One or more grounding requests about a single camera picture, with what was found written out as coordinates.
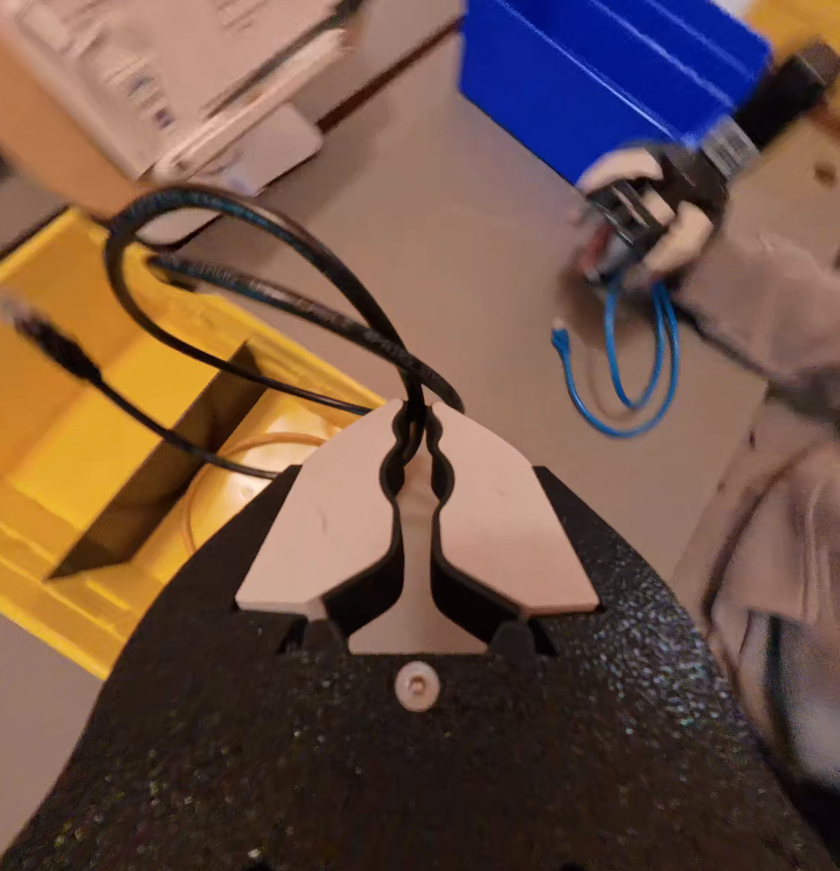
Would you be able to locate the tilted document board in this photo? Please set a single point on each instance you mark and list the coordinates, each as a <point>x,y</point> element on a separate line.
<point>25,136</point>

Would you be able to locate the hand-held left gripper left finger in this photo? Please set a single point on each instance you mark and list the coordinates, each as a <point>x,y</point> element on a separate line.
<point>325,531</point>

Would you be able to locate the white stand base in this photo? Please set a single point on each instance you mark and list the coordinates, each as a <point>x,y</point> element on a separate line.
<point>277,143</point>

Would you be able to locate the grey desk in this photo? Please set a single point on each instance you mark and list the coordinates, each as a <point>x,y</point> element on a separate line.
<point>461,272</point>

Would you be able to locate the blue plastic bin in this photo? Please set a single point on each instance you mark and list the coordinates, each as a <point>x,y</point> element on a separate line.
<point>597,81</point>

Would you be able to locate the black bin divider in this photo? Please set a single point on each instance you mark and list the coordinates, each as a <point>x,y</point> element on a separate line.
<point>154,490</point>

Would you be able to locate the black network splitter box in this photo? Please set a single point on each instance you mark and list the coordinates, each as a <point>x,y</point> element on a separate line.
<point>621,211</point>

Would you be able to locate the yellow plastic bin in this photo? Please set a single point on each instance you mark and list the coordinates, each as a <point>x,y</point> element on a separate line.
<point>52,435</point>
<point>814,20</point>

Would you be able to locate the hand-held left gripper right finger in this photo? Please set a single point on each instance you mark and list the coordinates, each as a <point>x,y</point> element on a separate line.
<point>508,531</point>

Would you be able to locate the person's right forearm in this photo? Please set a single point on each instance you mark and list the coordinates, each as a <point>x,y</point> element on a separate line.
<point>767,306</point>

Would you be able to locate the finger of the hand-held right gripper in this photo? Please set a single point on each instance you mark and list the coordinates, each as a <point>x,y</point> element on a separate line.
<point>624,167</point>
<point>685,238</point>

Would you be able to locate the printed instruction sheet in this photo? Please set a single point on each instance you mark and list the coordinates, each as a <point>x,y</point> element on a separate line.
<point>120,54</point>

